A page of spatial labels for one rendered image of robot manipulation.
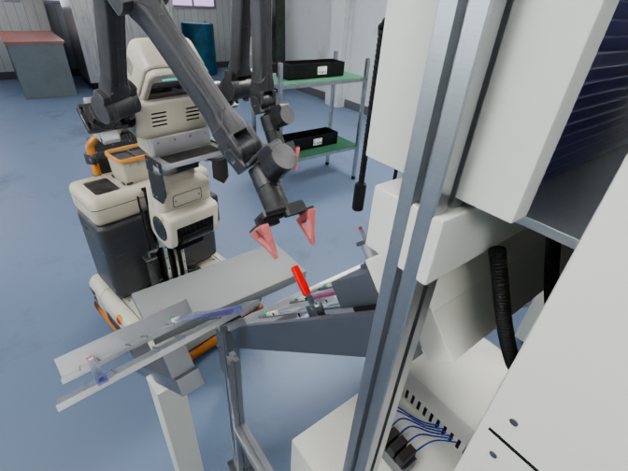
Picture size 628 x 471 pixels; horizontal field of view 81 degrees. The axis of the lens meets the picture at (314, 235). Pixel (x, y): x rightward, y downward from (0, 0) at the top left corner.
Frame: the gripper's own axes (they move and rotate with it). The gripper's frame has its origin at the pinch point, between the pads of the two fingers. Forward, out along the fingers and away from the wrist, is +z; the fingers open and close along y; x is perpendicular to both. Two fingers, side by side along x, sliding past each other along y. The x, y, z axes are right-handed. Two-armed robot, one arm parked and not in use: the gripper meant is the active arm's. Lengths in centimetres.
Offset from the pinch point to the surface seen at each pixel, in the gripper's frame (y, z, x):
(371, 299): -5.4, 13.3, -26.9
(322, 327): -9.7, 15.2, -17.1
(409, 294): -13.1, 11.7, -43.9
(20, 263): -73, -70, 215
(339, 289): -5.6, 10.6, -20.0
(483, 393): 41, 57, 7
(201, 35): 265, -490, 528
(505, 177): -10, 5, -56
